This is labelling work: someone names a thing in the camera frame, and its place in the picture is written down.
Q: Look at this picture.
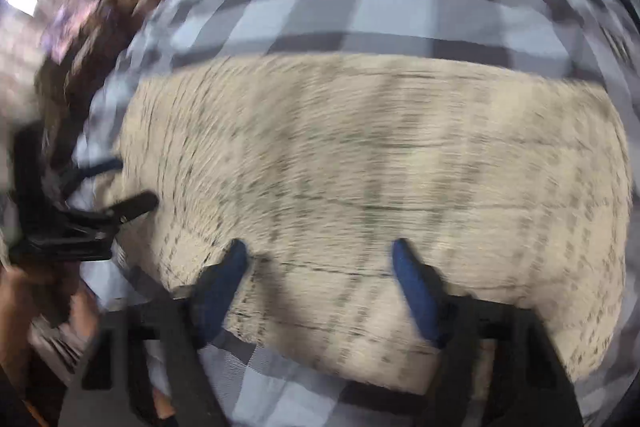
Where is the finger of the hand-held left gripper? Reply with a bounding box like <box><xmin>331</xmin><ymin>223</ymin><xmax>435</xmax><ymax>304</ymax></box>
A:
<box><xmin>102</xmin><ymin>191</ymin><xmax>160</xmax><ymax>225</ymax></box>
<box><xmin>62</xmin><ymin>157</ymin><xmax>124</xmax><ymax>195</ymax></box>

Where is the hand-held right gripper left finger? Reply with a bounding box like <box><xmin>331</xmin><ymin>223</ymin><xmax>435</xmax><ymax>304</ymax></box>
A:
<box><xmin>59</xmin><ymin>238</ymin><xmax>249</xmax><ymax>427</ymax></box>

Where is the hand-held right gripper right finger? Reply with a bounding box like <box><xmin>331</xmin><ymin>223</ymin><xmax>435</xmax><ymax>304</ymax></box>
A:
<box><xmin>391</xmin><ymin>238</ymin><xmax>584</xmax><ymax>427</ymax></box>

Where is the person's left hand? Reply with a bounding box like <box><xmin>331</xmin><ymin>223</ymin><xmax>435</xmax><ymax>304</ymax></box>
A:
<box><xmin>0</xmin><ymin>264</ymin><xmax>99</xmax><ymax>388</ymax></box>

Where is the cream printed small garment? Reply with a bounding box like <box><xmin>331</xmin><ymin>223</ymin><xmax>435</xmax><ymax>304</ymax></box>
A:
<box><xmin>111</xmin><ymin>51</ymin><xmax>634</xmax><ymax>397</ymax></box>

